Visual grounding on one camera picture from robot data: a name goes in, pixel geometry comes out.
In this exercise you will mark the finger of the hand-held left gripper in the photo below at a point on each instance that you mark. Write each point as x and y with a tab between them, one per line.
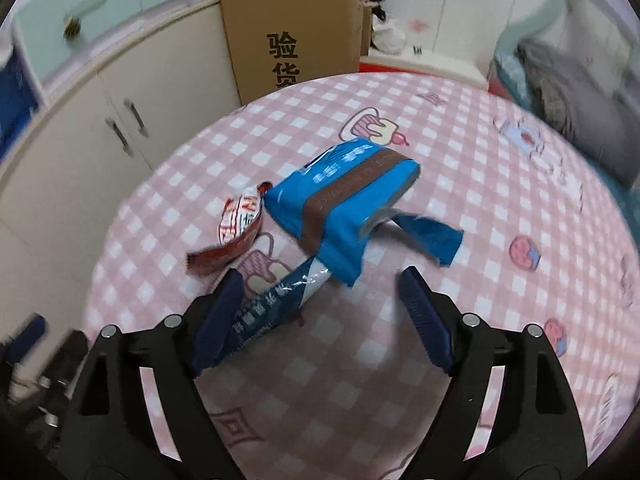
30	335
67	357

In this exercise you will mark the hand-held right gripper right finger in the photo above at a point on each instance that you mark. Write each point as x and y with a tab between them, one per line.
425	320

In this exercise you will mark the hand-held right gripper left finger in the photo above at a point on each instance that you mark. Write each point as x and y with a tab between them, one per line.
220	320

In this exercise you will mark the blue white long wrapper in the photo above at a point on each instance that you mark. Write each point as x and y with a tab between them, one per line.
280	305

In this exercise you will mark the blue packet with brown band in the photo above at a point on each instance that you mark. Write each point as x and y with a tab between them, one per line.
345	195

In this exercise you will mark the red white snack wrapper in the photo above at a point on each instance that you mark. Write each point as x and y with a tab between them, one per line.
240	220

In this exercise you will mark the pink checked tablecloth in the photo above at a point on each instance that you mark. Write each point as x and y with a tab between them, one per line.
450	170

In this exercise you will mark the cream curved cabinet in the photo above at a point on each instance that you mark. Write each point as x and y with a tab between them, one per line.
75	170

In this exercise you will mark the blue storage box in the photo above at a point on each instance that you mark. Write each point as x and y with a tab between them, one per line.
15	105

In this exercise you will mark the red white low stand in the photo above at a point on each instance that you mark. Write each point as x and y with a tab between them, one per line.
425	67

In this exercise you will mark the blue patterned bed sheet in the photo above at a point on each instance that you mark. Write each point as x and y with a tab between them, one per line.
510	80

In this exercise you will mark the grey folded blanket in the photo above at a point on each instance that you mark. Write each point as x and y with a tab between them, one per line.
575	90

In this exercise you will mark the white plastic bag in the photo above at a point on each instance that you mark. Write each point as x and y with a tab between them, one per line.
387	37

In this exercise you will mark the mint green drawer unit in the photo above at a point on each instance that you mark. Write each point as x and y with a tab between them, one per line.
125	15

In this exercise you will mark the brown cardboard box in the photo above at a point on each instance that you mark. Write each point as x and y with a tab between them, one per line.
300	10

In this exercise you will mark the pale pink butterfly wall sticker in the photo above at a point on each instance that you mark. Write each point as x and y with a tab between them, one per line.
417	25

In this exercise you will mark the mint green bed frame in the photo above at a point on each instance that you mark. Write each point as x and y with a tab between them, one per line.
525	10

